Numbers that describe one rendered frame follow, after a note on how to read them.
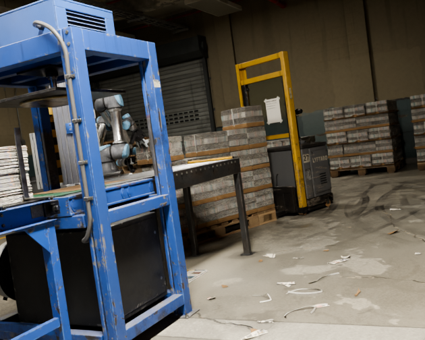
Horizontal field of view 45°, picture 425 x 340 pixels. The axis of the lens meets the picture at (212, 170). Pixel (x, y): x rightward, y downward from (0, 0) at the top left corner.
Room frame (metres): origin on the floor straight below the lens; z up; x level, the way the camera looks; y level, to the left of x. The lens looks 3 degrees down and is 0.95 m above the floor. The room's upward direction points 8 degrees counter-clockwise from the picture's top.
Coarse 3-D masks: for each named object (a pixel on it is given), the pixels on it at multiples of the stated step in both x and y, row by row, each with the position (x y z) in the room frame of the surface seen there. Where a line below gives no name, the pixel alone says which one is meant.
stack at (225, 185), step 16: (192, 160) 4.88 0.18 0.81; (240, 160) 5.33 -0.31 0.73; (176, 192) 4.70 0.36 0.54; (192, 192) 4.85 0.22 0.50; (208, 192) 4.99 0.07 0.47; (224, 192) 5.12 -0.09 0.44; (208, 208) 4.97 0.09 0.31; (224, 208) 5.10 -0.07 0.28; (224, 224) 5.08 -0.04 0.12; (256, 224) 5.40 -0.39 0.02; (208, 240) 4.92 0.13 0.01
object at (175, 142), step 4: (172, 136) 4.74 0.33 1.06; (176, 136) 4.77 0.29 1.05; (180, 136) 4.80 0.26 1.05; (148, 140) 4.73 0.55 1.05; (172, 140) 4.74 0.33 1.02; (176, 140) 4.77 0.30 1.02; (180, 140) 4.80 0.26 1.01; (148, 144) 4.74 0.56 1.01; (172, 144) 4.74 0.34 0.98; (176, 144) 4.77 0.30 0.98; (180, 144) 4.80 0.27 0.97; (148, 148) 4.74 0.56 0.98; (172, 148) 4.73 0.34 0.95; (176, 148) 4.77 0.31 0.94; (180, 148) 4.80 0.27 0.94; (148, 152) 4.74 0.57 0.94; (172, 152) 4.73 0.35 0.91; (176, 152) 4.76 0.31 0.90; (180, 152) 4.79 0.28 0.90; (176, 160) 4.76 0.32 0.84
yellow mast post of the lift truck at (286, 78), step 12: (288, 60) 5.70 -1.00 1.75; (288, 72) 5.68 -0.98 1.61; (288, 84) 5.67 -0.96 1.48; (288, 96) 5.65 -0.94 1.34; (288, 108) 5.67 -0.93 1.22; (288, 120) 5.68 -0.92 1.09; (300, 156) 5.70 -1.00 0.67; (300, 168) 5.68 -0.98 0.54; (300, 180) 5.66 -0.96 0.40; (300, 192) 5.65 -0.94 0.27; (300, 204) 5.67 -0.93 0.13
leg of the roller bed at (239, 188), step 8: (240, 176) 4.15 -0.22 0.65; (240, 184) 4.13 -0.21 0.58; (240, 192) 4.12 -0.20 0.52; (240, 200) 4.13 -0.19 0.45; (240, 208) 4.13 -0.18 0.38; (240, 216) 4.14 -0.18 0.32; (240, 224) 4.14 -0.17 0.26; (248, 232) 4.16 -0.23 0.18; (248, 240) 4.14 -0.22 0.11; (248, 248) 4.12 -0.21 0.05
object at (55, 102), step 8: (48, 88) 2.46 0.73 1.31; (56, 88) 2.44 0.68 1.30; (64, 88) 2.48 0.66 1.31; (16, 96) 2.56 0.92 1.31; (24, 96) 2.53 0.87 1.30; (32, 96) 2.55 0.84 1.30; (40, 96) 2.59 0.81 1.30; (48, 96) 2.62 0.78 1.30; (56, 96) 2.62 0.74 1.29; (64, 96) 2.64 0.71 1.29; (96, 96) 2.90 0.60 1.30; (104, 96) 2.95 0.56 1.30; (0, 104) 2.66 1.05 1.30; (8, 104) 2.70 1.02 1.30; (16, 104) 2.75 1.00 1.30; (24, 104) 2.70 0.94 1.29; (32, 104) 2.75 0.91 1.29; (40, 104) 2.79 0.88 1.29; (48, 104) 2.84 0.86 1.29; (56, 104) 2.89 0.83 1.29; (64, 104) 2.94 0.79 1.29
